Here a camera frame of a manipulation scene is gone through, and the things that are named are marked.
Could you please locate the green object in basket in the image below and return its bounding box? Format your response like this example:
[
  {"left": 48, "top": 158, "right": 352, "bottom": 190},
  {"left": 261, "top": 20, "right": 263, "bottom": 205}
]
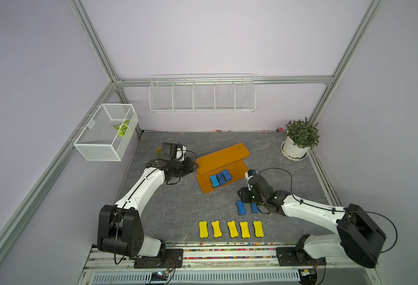
[{"left": 113, "top": 119, "right": 130, "bottom": 137}]

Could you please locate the white mesh basket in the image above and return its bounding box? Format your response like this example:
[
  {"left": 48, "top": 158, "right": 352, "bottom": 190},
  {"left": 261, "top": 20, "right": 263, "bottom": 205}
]
[{"left": 73, "top": 103, "right": 138, "bottom": 162}]

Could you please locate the blue eraser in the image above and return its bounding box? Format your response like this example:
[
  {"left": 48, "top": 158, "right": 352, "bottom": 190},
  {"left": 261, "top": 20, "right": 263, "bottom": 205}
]
[
  {"left": 210, "top": 175, "right": 220, "bottom": 188},
  {"left": 216, "top": 173, "right": 226, "bottom": 186},
  {"left": 251, "top": 203, "right": 259, "bottom": 213},
  {"left": 236, "top": 201, "right": 246, "bottom": 216},
  {"left": 222, "top": 169, "right": 233, "bottom": 182}
]

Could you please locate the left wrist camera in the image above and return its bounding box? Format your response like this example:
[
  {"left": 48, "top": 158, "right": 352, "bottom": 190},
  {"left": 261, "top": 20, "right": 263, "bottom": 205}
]
[{"left": 158, "top": 142, "right": 186, "bottom": 162}]

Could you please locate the potted green plant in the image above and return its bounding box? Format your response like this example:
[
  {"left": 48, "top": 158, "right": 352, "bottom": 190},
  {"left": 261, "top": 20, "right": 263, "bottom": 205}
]
[{"left": 281, "top": 118, "right": 320, "bottom": 161}]

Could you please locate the white wire wall shelf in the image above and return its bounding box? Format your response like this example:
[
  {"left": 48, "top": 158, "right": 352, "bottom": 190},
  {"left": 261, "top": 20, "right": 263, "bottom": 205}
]
[{"left": 148, "top": 74, "right": 256, "bottom": 113}]

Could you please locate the yellow eraser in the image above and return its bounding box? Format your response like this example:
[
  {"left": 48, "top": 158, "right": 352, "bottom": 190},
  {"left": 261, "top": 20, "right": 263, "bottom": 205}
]
[
  {"left": 211, "top": 220, "right": 223, "bottom": 238},
  {"left": 227, "top": 220, "right": 239, "bottom": 238},
  {"left": 239, "top": 222, "right": 250, "bottom": 239},
  {"left": 253, "top": 220, "right": 264, "bottom": 238},
  {"left": 198, "top": 221, "right": 209, "bottom": 239}
]

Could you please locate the white vent grille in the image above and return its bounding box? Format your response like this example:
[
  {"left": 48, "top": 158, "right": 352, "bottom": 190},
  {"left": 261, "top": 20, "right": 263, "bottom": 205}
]
[{"left": 88, "top": 270, "right": 301, "bottom": 285}]

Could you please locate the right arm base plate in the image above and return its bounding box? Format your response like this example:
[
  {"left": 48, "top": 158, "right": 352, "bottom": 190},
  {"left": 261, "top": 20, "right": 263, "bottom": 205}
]
[{"left": 275, "top": 247, "right": 327, "bottom": 267}]

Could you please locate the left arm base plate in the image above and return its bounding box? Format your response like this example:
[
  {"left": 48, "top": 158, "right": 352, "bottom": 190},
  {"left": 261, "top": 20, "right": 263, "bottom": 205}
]
[{"left": 134, "top": 248, "right": 183, "bottom": 269}]

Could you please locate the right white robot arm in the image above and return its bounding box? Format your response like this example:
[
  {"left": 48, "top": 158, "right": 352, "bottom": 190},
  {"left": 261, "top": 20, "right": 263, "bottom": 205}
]
[{"left": 237, "top": 187, "right": 386, "bottom": 268}]

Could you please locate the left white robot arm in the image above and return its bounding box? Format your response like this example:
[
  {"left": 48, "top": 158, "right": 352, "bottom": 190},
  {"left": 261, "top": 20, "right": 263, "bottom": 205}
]
[{"left": 97, "top": 157, "right": 198, "bottom": 258}]

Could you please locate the orange wooden two-tier shelf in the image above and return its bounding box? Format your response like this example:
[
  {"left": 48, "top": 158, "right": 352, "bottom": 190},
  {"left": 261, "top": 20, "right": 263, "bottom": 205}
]
[{"left": 196, "top": 143, "right": 250, "bottom": 194}]

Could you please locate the aluminium mounting rail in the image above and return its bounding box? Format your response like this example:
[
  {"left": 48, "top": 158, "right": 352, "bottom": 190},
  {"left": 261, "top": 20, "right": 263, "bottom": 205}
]
[{"left": 84, "top": 242, "right": 360, "bottom": 271}]

